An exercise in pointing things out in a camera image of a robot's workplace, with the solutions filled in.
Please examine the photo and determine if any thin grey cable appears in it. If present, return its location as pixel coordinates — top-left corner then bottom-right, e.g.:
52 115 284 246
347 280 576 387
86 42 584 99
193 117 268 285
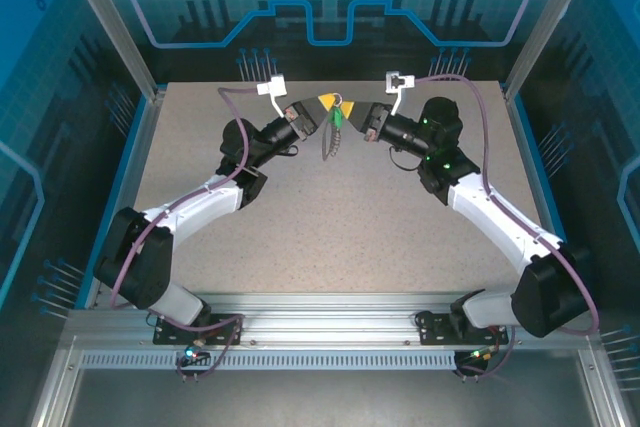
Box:
321 114 347 163

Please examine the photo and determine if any blue circuit print side panel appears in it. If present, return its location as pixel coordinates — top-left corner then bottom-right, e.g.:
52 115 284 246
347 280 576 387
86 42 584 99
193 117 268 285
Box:
519 0 640 388
0 0 151 348

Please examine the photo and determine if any small LED adapter board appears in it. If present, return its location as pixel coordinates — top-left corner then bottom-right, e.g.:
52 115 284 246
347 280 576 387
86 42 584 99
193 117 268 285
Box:
453 344 501 381
174 341 211 383

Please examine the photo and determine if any grey metal shelf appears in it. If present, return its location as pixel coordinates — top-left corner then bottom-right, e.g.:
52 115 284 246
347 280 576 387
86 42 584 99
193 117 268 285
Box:
62 369 604 427

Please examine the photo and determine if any left white camera bracket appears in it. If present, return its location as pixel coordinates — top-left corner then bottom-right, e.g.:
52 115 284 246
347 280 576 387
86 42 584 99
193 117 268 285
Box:
269 91 294 118

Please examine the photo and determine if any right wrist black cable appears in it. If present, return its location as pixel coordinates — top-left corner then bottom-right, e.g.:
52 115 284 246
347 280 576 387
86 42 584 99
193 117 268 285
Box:
388 145 419 173

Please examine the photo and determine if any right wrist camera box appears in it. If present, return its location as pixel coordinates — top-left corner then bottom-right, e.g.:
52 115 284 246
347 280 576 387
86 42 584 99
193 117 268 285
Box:
384 71 416 96

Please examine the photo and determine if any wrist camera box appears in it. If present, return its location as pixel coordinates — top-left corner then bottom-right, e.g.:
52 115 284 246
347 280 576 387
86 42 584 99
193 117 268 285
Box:
384 71 416 96
255 74 289 97

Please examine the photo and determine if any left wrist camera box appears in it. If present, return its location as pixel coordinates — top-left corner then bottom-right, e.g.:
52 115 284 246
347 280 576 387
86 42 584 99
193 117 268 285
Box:
255 74 289 97

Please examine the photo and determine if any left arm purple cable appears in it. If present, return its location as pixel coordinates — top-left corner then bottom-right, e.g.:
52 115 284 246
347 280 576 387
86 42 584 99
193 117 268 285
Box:
108 86 261 383

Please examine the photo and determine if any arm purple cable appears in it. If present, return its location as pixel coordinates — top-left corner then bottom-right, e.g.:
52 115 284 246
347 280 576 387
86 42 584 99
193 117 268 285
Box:
108 86 261 383
413 74 601 381

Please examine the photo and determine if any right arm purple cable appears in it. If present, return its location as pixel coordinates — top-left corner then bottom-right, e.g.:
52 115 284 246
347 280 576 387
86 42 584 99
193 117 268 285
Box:
413 74 601 381

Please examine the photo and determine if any aluminium side rail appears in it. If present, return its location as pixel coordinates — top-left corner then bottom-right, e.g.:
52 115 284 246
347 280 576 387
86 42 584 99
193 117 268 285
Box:
502 89 590 311

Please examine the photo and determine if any aluminium enclosure post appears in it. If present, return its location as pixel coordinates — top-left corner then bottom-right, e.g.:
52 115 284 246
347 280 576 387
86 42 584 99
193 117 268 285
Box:
55 0 169 101
501 0 585 101

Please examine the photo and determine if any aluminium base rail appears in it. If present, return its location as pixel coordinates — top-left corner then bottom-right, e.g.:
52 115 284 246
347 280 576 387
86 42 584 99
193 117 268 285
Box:
59 290 599 354

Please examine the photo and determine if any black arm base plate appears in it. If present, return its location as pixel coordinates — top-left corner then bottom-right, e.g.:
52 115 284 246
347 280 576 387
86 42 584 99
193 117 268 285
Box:
415 311 506 347
152 313 245 347

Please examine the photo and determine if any slotted grey cable duct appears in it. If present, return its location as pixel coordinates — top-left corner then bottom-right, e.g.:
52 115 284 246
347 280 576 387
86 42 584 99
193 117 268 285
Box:
78 350 501 373

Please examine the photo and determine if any aluminium frame bar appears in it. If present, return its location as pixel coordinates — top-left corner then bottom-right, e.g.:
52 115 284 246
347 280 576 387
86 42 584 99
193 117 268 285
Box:
27 344 86 427
574 336 634 427

